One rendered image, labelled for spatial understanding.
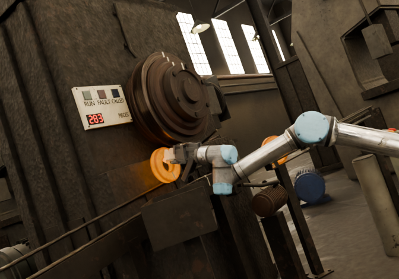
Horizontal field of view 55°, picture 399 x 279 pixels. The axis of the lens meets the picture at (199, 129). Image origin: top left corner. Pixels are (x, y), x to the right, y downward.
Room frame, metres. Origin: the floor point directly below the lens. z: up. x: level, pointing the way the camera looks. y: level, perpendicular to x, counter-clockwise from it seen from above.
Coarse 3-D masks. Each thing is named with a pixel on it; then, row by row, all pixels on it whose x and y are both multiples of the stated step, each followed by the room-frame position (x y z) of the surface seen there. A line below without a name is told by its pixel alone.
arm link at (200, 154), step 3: (201, 147) 1.55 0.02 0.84; (204, 147) 1.54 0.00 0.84; (198, 150) 1.54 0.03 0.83; (201, 150) 1.54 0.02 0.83; (204, 150) 1.53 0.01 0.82; (198, 153) 1.54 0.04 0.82; (201, 153) 1.53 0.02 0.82; (204, 153) 1.52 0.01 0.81; (198, 156) 1.54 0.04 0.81; (201, 156) 1.52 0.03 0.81; (204, 156) 1.52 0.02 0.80; (198, 159) 1.54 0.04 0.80; (201, 159) 1.54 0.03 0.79; (204, 159) 1.53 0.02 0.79; (201, 162) 1.55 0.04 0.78; (204, 162) 1.54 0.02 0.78
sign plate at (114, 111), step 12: (96, 96) 1.60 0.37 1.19; (108, 96) 1.66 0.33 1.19; (120, 96) 1.72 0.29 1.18; (84, 108) 1.54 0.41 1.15; (96, 108) 1.59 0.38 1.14; (108, 108) 1.64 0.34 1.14; (120, 108) 1.70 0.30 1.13; (84, 120) 1.52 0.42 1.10; (96, 120) 1.57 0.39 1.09; (108, 120) 1.62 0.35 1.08; (120, 120) 1.68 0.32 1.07
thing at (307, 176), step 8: (296, 176) 3.89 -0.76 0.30; (304, 176) 3.67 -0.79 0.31; (312, 176) 3.65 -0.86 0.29; (320, 176) 3.82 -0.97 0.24; (296, 184) 3.71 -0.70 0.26; (304, 184) 3.67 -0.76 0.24; (312, 184) 3.65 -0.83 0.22; (320, 184) 3.64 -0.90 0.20; (296, 192) 3.72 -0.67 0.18; (304, 192) 3.68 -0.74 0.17; (312, 192) 3.66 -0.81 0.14; (320, 192) 3.64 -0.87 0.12; (328, 192) 3.94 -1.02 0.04; (304, 200) 3.71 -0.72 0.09; (312, 200) 3.67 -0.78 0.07; (320, 200) 3.78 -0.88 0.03; (328, 200) 3.76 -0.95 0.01
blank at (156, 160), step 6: (156, 150) 1.66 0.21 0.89; (162, 150) 1.68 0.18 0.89; (156, 156) 1.64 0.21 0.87; (162, 156) 1.66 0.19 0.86; (150, 162) 1.64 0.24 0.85; (156, 162) 1.62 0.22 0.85; (162, 162) 1.65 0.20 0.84; (156, 168) 1.62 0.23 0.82; (162, 168) 1.64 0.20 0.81; (174, 168) 1.70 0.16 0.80; (156, 174) 1.63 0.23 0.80; (162, 174) 1.63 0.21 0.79; (168, 174) 1.66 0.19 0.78; (174, 174) 1.69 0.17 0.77; (162, 180) 1.65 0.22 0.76; (168, 180) 1.65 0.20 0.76; (174, 180) 1.68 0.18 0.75
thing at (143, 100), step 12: (156, 60) 1.78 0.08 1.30; (180, 60) 1.94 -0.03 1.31; (144, 72) 1.69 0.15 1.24; (144, 84) 1.67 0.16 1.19; (144, 96) 1.64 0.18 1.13; (144, 108) 1.67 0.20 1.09; (144, 120) 1.69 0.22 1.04; (156, 120) 1.66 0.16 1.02; (156, 132) 1.72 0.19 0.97; (168, 132) 1.70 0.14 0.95; (204, 132) 1.93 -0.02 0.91
